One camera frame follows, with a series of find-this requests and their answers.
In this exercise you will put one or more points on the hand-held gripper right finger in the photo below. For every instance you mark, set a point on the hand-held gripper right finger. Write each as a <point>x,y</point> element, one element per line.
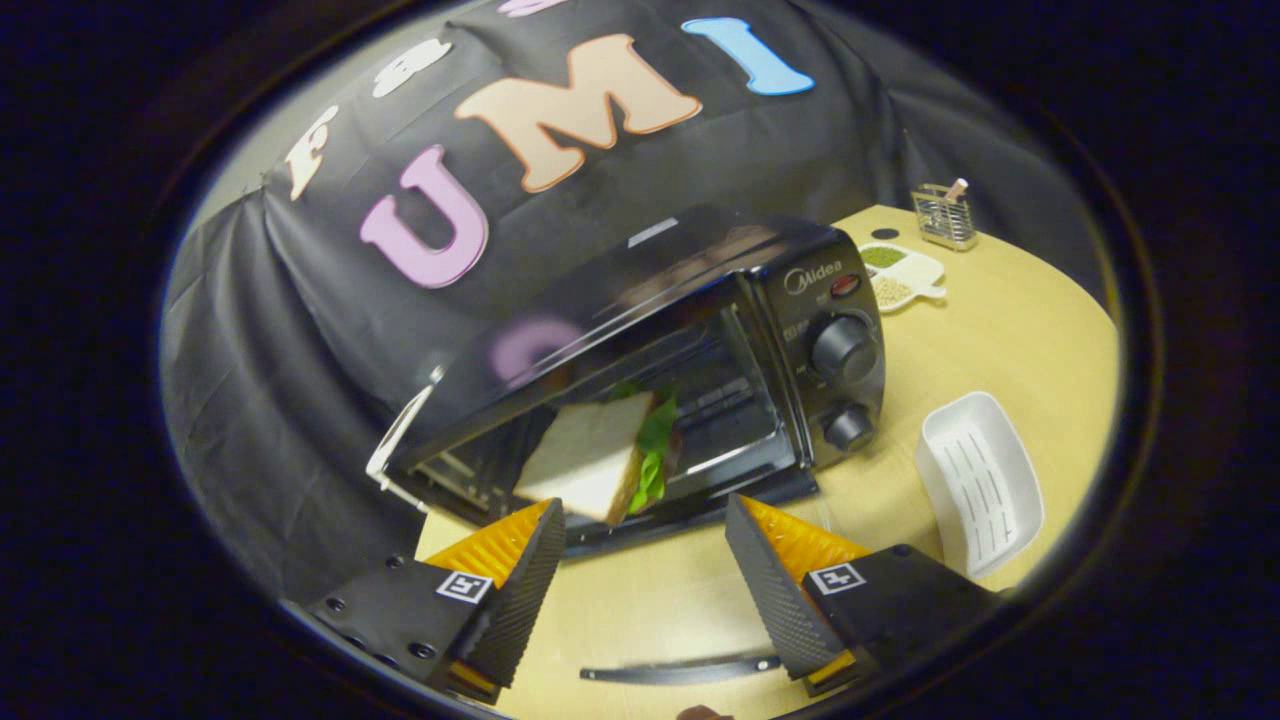
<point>770,590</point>

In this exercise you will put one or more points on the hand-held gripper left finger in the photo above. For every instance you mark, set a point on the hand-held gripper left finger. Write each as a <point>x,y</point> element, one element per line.
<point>525,595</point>

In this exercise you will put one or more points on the white plastic tray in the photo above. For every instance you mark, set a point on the white plastic tray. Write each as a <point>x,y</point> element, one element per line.
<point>980,485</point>

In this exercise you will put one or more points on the white divided seasoning dish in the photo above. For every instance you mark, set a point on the white divided seasoning dish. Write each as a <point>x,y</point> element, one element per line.
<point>900,280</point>

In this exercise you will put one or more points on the white bread lettuce sandwich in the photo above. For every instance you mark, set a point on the white bread lettuce sandwich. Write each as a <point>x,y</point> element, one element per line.
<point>585,455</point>

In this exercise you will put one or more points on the black toaster oven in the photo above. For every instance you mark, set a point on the black toaster oven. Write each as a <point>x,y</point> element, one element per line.
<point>800,300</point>

